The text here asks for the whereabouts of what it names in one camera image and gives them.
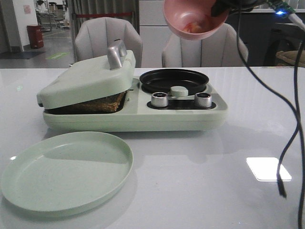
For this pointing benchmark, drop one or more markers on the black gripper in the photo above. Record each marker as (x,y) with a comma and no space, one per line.
(222,7)

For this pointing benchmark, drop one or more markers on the pink bowl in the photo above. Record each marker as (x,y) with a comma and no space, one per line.
(178,13)

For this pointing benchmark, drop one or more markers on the orange shrimp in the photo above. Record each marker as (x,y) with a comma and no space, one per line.
(193,27)

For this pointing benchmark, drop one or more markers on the green breakfast maker lid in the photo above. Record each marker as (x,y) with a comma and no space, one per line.
(88,80)

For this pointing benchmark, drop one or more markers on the bread slice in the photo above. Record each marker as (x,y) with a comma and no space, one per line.
(109,104)

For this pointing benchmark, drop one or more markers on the green breakfast maker base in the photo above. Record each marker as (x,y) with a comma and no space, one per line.
(137,116)

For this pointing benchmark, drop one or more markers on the right grey chair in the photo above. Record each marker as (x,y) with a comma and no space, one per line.
(222,49)

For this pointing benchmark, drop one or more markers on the grey chair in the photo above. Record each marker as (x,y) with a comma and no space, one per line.
(222,49)
(95,36)

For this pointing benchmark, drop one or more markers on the dark counter with white top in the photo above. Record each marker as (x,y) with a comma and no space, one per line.
(264,34)

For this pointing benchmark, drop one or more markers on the right green circuit board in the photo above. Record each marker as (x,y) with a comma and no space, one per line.
(281,7)

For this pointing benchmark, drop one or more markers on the white cabinet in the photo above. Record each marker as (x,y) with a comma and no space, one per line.
(154,32)

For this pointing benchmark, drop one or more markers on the black round frying pan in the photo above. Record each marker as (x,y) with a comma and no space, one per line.
(162,80)

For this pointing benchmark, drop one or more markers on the right silver control knob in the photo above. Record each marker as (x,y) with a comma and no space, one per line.
(203,100)

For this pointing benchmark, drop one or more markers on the silver control knob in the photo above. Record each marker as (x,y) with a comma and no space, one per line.
(203,100)
(159,99)

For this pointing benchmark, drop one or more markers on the left silver control knob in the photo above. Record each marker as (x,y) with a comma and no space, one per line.
(159,99)

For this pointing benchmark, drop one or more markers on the red barrier tape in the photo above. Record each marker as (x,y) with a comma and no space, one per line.
(124,14)

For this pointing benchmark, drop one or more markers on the left grey chair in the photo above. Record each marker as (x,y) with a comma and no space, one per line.
(95,36)

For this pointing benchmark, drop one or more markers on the red bin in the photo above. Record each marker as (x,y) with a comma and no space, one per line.
(35,36)

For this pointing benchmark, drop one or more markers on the green round plate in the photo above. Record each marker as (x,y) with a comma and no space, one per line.
(67,174)

